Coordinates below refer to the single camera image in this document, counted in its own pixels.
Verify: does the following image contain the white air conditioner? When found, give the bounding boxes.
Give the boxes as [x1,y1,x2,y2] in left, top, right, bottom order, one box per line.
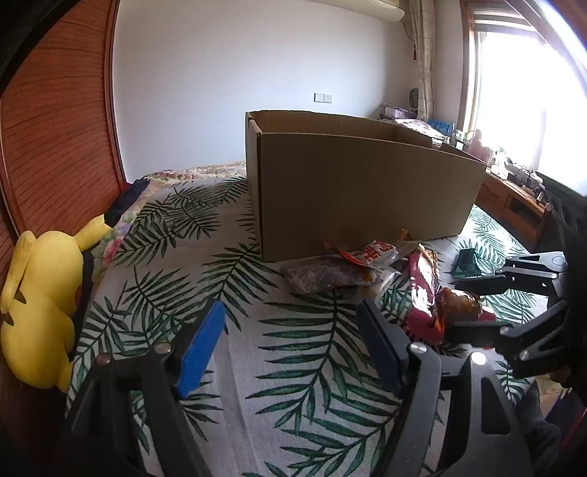
[316,0,405,23]

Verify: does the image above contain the wooden headboard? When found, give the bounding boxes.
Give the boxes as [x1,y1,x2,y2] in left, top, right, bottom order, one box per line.
[1,1,125,271]

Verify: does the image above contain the stacked papers on cabinet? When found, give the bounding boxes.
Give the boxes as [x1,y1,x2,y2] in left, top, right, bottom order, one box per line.
[379,103,446,142]

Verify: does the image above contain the wooden sideboard cabinet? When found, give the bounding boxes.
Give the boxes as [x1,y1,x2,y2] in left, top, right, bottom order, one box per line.
[475,173,551,251]

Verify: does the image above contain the yellow Pikachu plush toy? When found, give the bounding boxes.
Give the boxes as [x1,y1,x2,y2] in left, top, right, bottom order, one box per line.
[1,215,112,393]

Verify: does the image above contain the wall switch plate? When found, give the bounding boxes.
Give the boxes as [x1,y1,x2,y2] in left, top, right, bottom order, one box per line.
[313,94,332,103]

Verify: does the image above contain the floral quilt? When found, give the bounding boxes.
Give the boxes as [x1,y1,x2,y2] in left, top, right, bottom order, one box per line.
[85,161,249,283]

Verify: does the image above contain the red white snack packet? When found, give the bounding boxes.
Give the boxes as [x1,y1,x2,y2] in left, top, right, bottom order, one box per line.
[323,240,421,269]

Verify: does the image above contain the pink bottle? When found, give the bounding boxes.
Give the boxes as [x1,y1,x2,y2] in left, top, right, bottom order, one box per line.
[468,129,491,163]

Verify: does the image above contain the white nougat snack packet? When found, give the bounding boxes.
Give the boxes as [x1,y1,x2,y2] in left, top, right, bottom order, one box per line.
[285,257,401,298]

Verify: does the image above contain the beige curtain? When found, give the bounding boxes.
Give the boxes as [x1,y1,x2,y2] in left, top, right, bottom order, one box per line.
[409,0,436,122]

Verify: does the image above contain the palm leaf print bedsheet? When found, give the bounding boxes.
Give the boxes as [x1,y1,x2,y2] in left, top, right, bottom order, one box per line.
[65,176,551,477]

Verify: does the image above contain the teal foil snack packet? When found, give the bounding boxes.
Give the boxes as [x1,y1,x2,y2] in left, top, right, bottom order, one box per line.
[452,248,482,279]

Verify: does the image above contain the brown cardboard box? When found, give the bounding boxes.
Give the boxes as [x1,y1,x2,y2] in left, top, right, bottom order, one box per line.
[245,110,485,261]

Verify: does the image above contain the dark red snack bag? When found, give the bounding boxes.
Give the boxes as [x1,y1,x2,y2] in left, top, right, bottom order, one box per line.
[405,245,496,345]

